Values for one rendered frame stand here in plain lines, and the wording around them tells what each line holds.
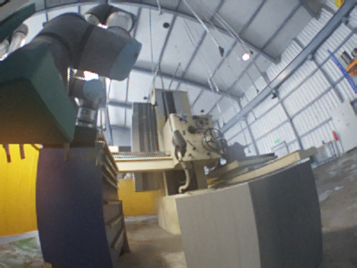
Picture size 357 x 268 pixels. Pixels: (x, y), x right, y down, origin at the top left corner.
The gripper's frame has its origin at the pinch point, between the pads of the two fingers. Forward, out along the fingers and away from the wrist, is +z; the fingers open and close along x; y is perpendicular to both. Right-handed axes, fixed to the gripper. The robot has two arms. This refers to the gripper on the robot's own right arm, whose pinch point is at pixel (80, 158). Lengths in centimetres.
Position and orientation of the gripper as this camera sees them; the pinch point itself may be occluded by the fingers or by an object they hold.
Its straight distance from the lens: 66.1
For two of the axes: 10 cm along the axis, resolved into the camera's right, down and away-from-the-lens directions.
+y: 3.6, -0.5, -9.3
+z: -1.2, 9.9, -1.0
